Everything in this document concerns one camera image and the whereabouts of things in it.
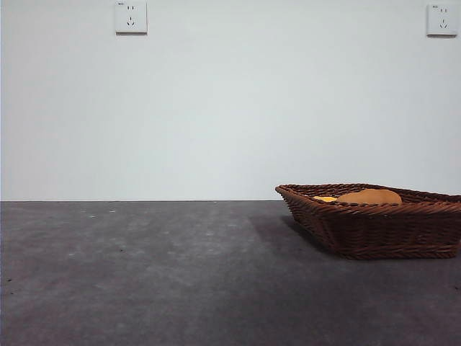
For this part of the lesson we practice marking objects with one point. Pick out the brown potato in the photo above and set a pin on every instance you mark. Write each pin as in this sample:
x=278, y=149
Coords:
x=374, y=196

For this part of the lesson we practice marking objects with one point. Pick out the yellow corn cob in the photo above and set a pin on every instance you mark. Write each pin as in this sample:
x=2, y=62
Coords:
x=324, y=198

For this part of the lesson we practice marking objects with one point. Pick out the brown woven wicker basket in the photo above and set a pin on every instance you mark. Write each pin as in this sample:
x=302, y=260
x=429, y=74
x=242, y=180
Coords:
x=381, y=230

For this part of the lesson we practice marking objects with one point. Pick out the white wall socket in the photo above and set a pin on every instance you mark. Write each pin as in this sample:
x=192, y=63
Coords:
x=441, y=21
x=131, y=18

